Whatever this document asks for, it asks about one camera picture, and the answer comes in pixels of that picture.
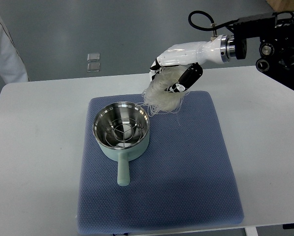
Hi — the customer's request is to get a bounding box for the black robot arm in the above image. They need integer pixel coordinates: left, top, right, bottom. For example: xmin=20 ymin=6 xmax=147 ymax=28
xmin=226 ymin=12 xmax=294 ymax=91

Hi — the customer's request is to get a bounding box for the upper floor metal plate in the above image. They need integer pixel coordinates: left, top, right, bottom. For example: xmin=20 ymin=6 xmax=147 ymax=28
xmin=87 ymin=53 xmax=100 ymax=61

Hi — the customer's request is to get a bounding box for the white vermicelli bundle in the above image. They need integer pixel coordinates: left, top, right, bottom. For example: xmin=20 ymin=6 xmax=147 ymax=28
xmin=136 ymin=65 xmax=189 ymax=117

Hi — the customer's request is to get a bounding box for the white fabric with black seam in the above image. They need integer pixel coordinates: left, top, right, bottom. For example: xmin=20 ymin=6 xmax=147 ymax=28
xmin=0 ymin=16 xmax=30 ymax=84

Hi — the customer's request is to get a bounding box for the blue textured mat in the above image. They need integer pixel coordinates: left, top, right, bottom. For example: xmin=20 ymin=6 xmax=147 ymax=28
xmin=77 ymin=91 xmax=244 ymax=235

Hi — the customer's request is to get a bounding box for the wire steaming rack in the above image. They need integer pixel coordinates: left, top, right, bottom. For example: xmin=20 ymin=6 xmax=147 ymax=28
xmin=102 ymin=122 xmax=143 ymax=148

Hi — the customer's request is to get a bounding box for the mint green steel pot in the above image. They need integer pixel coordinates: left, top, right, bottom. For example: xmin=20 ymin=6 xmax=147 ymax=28
xmin=93 ymin=101 xmax=150 ymax=186

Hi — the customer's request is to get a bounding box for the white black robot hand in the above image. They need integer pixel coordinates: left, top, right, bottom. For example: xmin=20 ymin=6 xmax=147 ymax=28
xmin=149 ymin=35 xmax=230 ymax=93

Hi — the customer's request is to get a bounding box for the wooden box corner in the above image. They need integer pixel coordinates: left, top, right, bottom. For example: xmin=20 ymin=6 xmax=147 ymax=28
xmin=266 ymin=0 xmax=294 ymax=12

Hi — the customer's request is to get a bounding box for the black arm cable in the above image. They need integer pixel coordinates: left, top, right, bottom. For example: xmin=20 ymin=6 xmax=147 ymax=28
xmin=188 ymin=10 xmax=238 ymax=37

